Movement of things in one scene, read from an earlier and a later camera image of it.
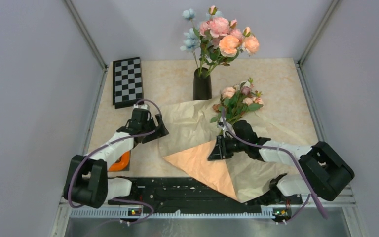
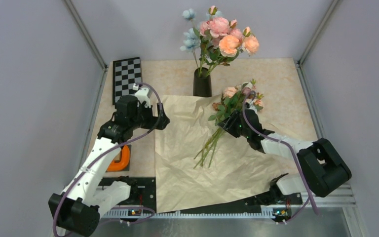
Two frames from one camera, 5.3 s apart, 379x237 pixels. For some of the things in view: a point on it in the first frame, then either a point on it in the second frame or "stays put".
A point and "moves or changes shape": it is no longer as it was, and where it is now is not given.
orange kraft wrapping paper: x=187 y=136 moves or changes shape
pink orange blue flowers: x=215 y=41 stays put
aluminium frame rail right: x=333 y=7 stays put
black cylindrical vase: x=202 y=85 stays put
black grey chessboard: x=127 y=82 stays put
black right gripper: x=220 y=151 → x=228 y=124
